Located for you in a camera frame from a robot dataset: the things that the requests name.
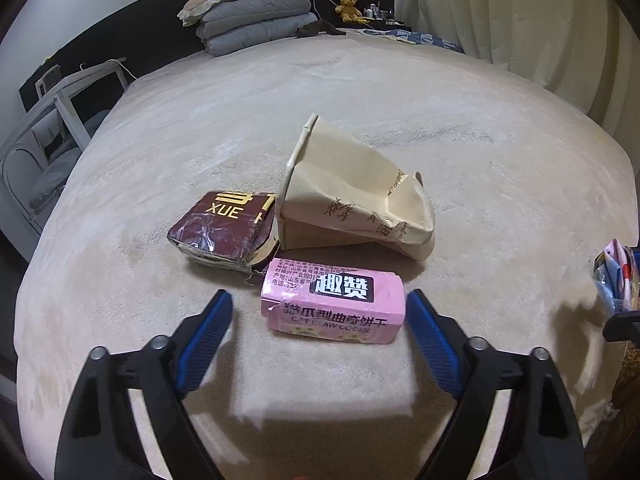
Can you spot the white chair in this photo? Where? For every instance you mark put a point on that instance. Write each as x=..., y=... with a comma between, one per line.
x=85, y=74
x=15, y=160

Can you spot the small white table appliance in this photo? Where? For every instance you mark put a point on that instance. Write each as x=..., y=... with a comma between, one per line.
x=50, y=80

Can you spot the beige paper bag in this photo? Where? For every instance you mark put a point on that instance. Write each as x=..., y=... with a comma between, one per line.
x=340, y=195

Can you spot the black headboard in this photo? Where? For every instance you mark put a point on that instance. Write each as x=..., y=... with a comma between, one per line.
x=140, y=35

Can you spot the cream curtain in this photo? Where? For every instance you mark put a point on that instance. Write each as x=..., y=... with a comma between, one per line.
x=525, y=35

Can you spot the black bedside table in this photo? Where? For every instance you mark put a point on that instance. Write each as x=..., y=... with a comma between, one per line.
x=385, y=22

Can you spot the maroon box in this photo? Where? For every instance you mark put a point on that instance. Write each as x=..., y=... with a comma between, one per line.
x=220, y=230

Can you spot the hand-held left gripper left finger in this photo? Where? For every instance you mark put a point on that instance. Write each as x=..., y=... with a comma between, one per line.
x=205, y=342

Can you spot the dark brown cloth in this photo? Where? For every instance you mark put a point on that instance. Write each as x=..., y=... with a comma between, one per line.
x=315, y=29

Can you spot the grey seat cushion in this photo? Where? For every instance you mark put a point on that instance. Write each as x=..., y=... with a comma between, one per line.
x=52, y=170

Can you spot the colourful snack wrapper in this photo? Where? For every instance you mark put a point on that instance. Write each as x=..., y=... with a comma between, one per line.
x=612, y=280

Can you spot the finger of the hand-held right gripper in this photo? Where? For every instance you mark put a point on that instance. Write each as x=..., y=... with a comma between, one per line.
x=637, y=265
x=625, y=327

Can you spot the beige bed blanket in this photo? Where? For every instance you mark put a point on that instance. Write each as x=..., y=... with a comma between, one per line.
x=450, y=135

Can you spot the brown teddy bear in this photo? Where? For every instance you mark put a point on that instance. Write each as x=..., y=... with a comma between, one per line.
x=348, y=7

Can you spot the person's yellow fleece clothing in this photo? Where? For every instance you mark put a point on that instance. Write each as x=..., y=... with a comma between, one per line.
x=620, y=410

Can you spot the pink cookie box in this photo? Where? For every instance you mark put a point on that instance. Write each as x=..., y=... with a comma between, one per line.
x=330, y=312

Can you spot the folded grey quilt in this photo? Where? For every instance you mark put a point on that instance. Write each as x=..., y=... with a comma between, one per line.
x=255, y=22

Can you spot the blue patterned blanket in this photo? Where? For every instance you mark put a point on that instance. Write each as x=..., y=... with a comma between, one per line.
x=420, y=38

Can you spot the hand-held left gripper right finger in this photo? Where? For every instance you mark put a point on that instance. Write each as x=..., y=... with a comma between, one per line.
x=434, y=342

